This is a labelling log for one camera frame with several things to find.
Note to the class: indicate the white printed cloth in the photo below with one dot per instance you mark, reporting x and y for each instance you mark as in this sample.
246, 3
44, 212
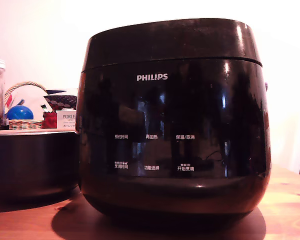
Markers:
33, 97

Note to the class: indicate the black inner cooking pot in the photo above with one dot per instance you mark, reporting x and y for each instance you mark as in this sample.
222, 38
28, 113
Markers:
30, 162

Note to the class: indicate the black Philips rice cooker body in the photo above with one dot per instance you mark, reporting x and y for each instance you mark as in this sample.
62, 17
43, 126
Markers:
165, 112

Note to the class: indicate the white printed carton box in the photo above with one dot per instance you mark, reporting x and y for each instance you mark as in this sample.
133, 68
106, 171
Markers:
66, 120

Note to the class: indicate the woven wicker basket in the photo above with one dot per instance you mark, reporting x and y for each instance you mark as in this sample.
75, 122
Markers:
25, 124

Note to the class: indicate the black rice cooker lid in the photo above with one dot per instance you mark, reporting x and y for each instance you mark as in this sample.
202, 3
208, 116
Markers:
165, 42

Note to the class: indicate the blue ball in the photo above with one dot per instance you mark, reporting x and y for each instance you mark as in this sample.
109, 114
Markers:
20, 113

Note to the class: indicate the red small pouch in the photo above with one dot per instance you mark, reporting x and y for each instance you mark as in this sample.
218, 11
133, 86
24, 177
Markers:
50, 120

